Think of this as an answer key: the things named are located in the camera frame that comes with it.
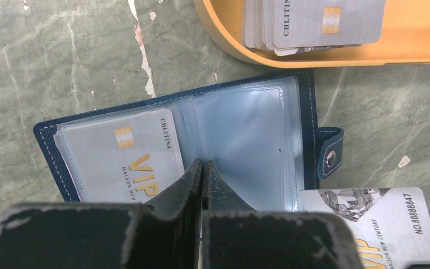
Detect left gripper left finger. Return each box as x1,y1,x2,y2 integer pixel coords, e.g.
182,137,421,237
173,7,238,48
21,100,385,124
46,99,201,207
0,159,203,268

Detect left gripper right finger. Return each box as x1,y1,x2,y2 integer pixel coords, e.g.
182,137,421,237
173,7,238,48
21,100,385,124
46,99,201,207
201,160,362,268

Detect grey VIP card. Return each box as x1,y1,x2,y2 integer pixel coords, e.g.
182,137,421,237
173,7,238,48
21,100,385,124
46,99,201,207
54,108,184,203
300,187,430,268

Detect blue leather card holder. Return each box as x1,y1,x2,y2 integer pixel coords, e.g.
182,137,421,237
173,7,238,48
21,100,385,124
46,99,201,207
33,69,344,212

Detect orange oval tray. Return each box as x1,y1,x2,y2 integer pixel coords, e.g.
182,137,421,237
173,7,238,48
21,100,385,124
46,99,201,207
193,0,430,69

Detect stack of grey VIP cards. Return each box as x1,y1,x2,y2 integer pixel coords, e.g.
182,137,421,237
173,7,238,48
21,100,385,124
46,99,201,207
241,0,386,57

